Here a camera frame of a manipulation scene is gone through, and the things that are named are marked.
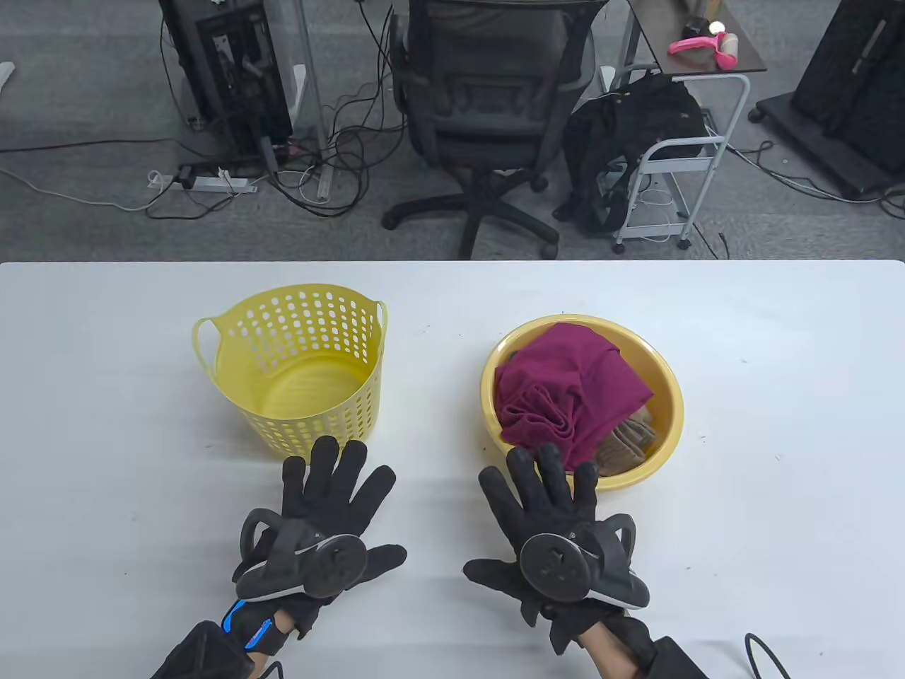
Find person's left hand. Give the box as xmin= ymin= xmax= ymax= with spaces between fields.
xmin=279 ymin=435 xmax=409 ymax=641

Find person's right hand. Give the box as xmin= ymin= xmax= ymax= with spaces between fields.
xmin=463 ymin=442 xmax=637 ymax=655

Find black hand controller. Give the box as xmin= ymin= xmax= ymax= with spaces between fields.
xmin=518 ymin=513 xmax=650 ymax=609
xmin=233 ymin=508 xmax=368 ymax=602

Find tan shorts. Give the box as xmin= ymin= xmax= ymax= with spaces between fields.
xmin=502 ymin=347 xmax=658 ymax=476

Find maroon shorts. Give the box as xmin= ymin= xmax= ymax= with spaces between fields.
xmin=494 ymin=323 xmax=655 ymax=471

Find black right forearm box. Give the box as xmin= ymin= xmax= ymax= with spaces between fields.
xmin=647 ymin=635 xmax=709 ymax=679

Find person's left forearm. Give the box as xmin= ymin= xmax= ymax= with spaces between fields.
xmin=244 ymin=612 xmax=294 ymax=673

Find yellow perforated plastic basket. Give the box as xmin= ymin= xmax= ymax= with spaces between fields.
xmin=192 ymin=284 xmax=389 ymax=462

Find yellow plastic basin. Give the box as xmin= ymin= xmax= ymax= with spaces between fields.
xmin=481 ymin=314 xmax=684 ymax=494

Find black left wrist band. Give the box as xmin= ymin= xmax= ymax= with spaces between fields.
xmin=221 ymin=600 xmax=284 ymax=662

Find white power strip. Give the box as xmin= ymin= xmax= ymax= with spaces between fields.
xmin=148 ymin=170 xmax=259 ymax=193

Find black backpack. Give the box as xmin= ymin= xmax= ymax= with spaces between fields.
xmin=553 ymin=71 xmax=708 ymax=236

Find white rolling cart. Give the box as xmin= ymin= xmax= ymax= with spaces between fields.
xmin=601 ymin=0 xmax=768 ymax=254

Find black mesh office chair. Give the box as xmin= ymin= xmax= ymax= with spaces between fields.
xmin=382 ymin=0 xmax=610 ymax=261

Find black open computer tower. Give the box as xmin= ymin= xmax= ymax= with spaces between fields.
xmin=157 ymin=0 xmax=294 ymax=167

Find metal desk leg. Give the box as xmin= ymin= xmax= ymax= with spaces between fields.
xmin=293 ymin=0 xmax=333 ymax=204

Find pink plastic tool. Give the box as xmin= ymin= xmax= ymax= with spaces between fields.
xmin=670 ymin=32 xmax=740 ymax=69

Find black wheeled stand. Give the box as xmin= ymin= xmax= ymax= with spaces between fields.
xmin=749 ymin=0 xmax=905 ymax=200

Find black left forearm mount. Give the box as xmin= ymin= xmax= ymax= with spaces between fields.
xmin=152 ymin=621 xmax=255 ymax=679

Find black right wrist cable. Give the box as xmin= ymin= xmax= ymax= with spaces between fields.
xmin=744 ymin=633 xmax=793 ymax=679

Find black floor cable bundle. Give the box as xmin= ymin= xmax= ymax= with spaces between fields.
xmin=269 ymin=0 xmax=412 ymax=219

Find grey floor cable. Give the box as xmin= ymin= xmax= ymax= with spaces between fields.
xmin=728 ymin=140 xmax=905 ymax=220

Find white floor cable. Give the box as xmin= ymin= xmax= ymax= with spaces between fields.
xmin=0 ymin=166 xmax=170 ymax=211

